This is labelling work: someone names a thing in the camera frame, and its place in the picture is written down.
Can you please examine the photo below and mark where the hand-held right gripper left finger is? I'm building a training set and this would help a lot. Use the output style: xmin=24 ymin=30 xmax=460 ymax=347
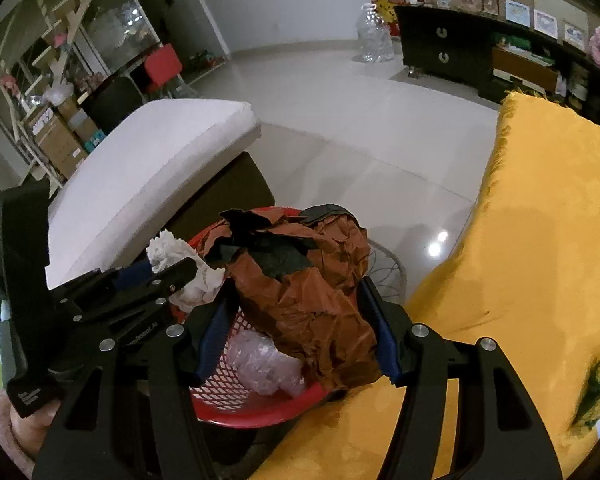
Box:
xmin=32 ymin=280 xmax=241 ymax=480

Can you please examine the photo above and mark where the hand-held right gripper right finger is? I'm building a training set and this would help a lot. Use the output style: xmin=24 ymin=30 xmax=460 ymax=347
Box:
xmin=357 ymin=277 xmax=563 ymax=480

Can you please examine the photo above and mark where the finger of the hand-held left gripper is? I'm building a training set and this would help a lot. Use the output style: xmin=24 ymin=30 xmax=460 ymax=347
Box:
xmin=47 ymin=261 xmax=153 ymax=307
xmin=62 ymin=258 xmax=198 ymax=350

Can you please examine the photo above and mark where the white tissue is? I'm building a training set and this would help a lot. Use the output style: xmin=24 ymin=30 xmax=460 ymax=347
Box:
xmin=146 ymin=229 xmax=226 ymax=313

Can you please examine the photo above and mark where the red plastic mesh basket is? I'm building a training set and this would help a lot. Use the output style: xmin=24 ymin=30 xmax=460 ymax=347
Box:
xmin=170 ymin=205 xmax=341 ymax=428

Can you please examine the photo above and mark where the brown paper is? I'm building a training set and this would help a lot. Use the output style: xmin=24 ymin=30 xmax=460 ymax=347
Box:
xmin=202 ymin=204 xmax=383 ymax=393

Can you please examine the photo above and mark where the person's left hand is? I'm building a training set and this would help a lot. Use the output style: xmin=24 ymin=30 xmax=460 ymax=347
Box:
xmin=9 ymin=399 xmax=62 ymax=457

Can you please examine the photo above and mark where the clear bubble wrap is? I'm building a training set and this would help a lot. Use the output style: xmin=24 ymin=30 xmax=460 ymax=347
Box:
xmin=227 ymin=330 xmax=308 ymax=396

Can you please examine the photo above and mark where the white cushioned sofa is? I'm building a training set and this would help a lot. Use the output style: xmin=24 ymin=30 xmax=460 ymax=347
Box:
xmin=45 ymin=99 xmax=276 ymax=291

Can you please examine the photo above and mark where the stack of cardboard boxes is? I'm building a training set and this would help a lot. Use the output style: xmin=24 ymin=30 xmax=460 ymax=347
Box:
xmin=27 ymin=95 xmax=106 ymax=181

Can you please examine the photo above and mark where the black chair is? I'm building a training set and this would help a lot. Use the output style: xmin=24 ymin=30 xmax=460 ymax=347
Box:
xmin=82 ymin=77 xmax=143 ymax=133

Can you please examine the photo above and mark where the yellow fluffy blanket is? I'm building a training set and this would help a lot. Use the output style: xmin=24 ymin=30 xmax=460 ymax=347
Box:
xmin=260 ymin=91 xmax=600 ymax=480

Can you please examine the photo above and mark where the red chair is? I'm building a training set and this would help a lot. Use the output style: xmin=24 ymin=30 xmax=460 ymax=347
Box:
xmin=144 ymin=44 xmax=183 ymax=93

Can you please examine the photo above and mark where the glass sliding door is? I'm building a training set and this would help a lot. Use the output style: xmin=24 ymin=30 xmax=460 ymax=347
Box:
xmin=87 ymin=0 xmax=166 ymax=81

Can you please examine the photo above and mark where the wooden stair shelf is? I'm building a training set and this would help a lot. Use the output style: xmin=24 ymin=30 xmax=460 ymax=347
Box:
xmin=0 ymin=0 xmax=106 ymax=181

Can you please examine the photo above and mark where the clear large water bottle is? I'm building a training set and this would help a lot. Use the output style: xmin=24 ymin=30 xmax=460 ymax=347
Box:
xmin=355 ymin=2 xmax=396 ymax=63

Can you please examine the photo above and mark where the black television cabinet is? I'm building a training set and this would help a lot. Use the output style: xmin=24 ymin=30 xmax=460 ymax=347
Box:
xmin=395 ymin=5 xmax=600 ymax=131

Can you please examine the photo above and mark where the brown wooden box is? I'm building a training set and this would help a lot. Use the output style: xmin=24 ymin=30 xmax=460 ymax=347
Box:
xmin=491 ymin=47 xmax=558 ymax=93

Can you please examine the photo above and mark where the green flat box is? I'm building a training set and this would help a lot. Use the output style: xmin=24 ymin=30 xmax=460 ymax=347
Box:
xmin=495 ymin=35 xmax=531 ymax=53

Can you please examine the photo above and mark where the white picture frame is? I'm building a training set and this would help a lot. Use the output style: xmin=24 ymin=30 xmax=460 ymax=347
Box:
xmin=532 ymin=9 xmax=558 ymax=38
xmin=562 ymin=22 xmax=586 ymax=51
xmin=505 ymin=0 xmax=531 ymax=26

